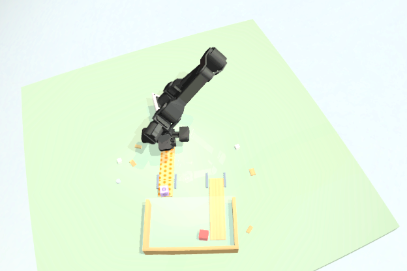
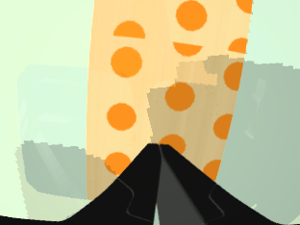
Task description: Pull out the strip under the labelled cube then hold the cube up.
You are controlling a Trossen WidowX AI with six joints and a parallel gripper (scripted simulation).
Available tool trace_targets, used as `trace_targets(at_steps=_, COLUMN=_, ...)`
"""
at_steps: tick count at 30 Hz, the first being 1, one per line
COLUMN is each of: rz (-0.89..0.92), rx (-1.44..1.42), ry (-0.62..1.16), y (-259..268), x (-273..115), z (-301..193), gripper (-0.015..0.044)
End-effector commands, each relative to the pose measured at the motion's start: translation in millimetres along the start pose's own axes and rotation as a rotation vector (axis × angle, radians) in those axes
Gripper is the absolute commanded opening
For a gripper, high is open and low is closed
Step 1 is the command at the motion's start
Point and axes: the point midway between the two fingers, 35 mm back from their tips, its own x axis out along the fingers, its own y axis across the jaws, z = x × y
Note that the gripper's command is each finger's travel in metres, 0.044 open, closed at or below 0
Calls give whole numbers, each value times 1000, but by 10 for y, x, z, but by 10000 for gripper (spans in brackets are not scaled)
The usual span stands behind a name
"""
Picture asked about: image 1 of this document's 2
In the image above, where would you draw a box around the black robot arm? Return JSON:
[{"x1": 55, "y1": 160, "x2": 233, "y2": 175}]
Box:
[{"x1": 142, "y1": 46, "x2": 228, "y2": 152}]

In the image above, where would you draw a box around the pale orange polka-dotted strip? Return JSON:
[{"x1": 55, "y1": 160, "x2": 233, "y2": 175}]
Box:
[{"x1": 158, "y1": 147, "x2": 175, "y2": 197}]

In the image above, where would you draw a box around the purple cube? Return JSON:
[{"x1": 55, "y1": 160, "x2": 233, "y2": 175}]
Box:
[{"x1": 160, "y1": 186, "x2": 170, "y2": 197}]

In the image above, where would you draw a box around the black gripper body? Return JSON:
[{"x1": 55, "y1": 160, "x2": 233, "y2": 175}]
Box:
[{"x1": 142, "y1": 126, "x2": 190, "y2": 143}]

